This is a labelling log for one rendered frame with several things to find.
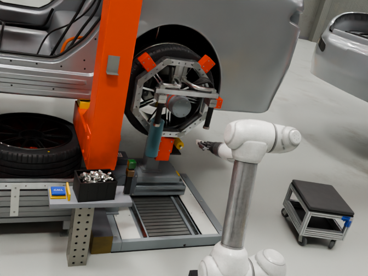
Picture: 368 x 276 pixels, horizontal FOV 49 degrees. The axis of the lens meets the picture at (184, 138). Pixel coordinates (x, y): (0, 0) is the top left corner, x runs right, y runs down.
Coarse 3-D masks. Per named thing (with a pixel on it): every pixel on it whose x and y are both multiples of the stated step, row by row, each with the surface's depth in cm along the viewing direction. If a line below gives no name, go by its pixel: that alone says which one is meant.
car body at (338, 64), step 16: (336, 16) 505; (352, 16) 523; (336, 32) 476; (352, 32) 461; (320, 48) 480; (336, 48) 451; (352, 48) 432; (320, 64) 476; (336, 64) 448; (352, 64) 428; (336, 80) 453; (352, 80) 429
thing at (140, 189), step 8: (136, 184) 296; (144, 184) 298; (152, 184) 301; (160, 184) 304; (168, 184) 306; (176, 184) 309; (184, 184) 308; (136, 192) 293; (144, 192) 295; (152, 192) 298; (160, 192) 300; (168, 192) 303; (176, 192) 306; (184, 192) 308
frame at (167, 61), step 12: (168, 60) 254; (180, 60) 257; (192, 60) 264; (144, 72) 257; (156, 72) 255; (204, 72) 267; (204, 84) 276; (132, 108) 262; (204, 108) 279; (144, 120) 267; (192, 120) 285; (168, 132) 277; (180, 132) 281
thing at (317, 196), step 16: (288, 192) 320; (304, 192) 300; (320, 192) 306; (336, 192) 312; (288, 208) 316; (304, 208) 290; (320, 208) 284; (336, 208) 288; (304, 224) 287; (320, 224) 310; (336, 224) 304; (304, 240) 293; (336, 240) 298
